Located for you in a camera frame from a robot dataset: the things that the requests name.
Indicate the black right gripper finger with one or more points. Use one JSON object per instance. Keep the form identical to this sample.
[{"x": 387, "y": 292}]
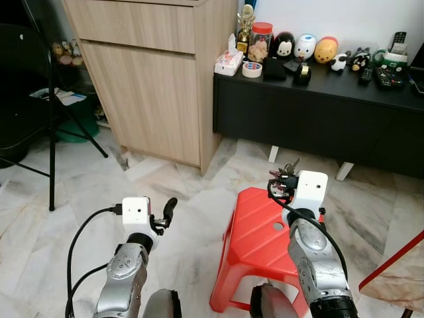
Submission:
[{"x": 273, "y": 177}]

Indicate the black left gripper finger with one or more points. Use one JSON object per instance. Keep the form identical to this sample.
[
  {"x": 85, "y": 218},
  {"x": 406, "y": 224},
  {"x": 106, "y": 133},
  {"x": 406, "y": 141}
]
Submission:
[
  {"x": 171, "y": 207},
  {"x": 148, "y": 199}
]

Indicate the key bunch with purple tag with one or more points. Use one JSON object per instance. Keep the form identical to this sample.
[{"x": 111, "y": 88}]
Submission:
[{"x": 291, "y": 164}]

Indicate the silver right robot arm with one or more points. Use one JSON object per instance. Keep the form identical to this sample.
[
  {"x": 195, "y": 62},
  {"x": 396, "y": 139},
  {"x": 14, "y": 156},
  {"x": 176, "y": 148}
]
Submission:
[{"x": 318, "y": 258}]

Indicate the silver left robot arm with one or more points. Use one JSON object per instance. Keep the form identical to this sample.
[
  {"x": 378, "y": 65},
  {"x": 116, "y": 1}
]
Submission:
[{"x": 126, "y": 273}]

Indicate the black low console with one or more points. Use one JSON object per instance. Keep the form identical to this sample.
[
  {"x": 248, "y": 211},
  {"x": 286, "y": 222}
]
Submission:
[{"x": 318, "y": 119}]

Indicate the red plastic stool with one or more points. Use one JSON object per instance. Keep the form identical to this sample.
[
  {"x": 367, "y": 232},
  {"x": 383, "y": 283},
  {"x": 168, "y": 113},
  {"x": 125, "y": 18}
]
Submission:
[{"x": 252, "y": 245}]

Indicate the grey robot left leg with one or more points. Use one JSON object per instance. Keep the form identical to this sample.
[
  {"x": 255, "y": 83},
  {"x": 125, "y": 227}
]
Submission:
[{"x": 162, "y": 305}]

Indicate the grey robot leg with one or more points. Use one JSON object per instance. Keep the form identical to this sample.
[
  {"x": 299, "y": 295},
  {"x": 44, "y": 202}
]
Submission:
[
  {"x": 271, "y": 303},
  {"x": 162, "y": 305}
]

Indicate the light wooden cabinet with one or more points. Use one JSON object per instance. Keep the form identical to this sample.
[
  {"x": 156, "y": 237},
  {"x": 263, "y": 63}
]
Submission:
[{"x": 146, "y": 99}]

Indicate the green bin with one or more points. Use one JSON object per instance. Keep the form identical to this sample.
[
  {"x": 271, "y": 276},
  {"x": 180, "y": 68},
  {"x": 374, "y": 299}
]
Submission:
[{"x": 76, "y": 127}]

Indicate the black pouch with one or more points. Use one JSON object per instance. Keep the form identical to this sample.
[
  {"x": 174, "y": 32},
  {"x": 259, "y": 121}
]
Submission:
[{"x": 273, "y": 69}]

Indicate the black tape dispenser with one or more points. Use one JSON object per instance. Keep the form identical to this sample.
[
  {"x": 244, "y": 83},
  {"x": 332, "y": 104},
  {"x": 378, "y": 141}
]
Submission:
[{"x": 303, "y": 73}]

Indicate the white tape roll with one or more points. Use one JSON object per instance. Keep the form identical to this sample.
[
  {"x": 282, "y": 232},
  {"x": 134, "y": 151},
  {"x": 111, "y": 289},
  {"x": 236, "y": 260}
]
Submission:
[{"x": 246, "y": 69}]

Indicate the white red tissue pack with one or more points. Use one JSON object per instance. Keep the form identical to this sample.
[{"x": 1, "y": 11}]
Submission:
[{"x": 228, "y": 63}]

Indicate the grey robot right leg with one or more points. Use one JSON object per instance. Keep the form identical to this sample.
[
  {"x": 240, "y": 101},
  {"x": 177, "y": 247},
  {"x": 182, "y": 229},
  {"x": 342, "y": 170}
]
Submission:
[{"x": 271, "y": 303}]

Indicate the small white black toy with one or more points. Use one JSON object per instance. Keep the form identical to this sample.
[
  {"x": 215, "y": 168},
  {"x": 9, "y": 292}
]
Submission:
[{"x": 340, "y": 62}]

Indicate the black remote control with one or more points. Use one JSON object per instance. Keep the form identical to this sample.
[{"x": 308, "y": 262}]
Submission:
[{"x": 366, "y": 75}]

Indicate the white papers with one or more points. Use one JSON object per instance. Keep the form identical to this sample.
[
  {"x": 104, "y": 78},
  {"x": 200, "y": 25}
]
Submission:
[{"x": 63, "y": 96}]

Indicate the white round plush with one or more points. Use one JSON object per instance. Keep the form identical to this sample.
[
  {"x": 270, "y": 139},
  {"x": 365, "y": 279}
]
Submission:
[{"x": 305, "y": 46}]

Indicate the clear jar red lid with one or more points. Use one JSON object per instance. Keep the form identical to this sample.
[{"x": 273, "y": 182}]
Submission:
[{"x": 260, "y": 42}]

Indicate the yellow round plush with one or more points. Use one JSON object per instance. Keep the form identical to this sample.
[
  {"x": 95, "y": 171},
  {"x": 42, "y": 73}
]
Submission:
[{"x": 326, "y": 50}]

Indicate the small black toy figure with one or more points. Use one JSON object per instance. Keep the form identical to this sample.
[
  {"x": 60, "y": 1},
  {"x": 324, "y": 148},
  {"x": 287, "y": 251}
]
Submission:
[{"x": 360, "y": 59}]

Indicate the black calculator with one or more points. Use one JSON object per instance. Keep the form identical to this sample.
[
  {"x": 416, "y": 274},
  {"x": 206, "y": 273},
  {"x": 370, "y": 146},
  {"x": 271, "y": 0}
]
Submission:
[{"x": 389, "y": 79}]

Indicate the marble pattern table red rim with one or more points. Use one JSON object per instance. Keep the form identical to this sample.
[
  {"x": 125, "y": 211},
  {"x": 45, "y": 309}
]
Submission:
[{"x": 397, "y": 285}]

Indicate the gold trophy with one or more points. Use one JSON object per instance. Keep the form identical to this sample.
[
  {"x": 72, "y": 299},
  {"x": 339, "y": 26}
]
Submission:
[{"x": 246, "y": 26}]

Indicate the green white phone base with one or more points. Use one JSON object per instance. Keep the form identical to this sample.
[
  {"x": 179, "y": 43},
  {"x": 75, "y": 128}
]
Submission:
[{"x": 392, "y": 61}]

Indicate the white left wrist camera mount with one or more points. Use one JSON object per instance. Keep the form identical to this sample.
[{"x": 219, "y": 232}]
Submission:
[{"x": 136, "y": 212}]

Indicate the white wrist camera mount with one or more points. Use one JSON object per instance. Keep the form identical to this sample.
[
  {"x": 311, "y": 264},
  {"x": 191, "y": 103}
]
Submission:
[
  {"x": 311, "y": 185},
  {"x": 136, "y": 212}
]

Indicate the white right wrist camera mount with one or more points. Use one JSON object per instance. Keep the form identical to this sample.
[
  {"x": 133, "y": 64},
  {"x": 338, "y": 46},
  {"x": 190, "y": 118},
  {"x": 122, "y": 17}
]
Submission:
[{"x": 311, "y": 185}]

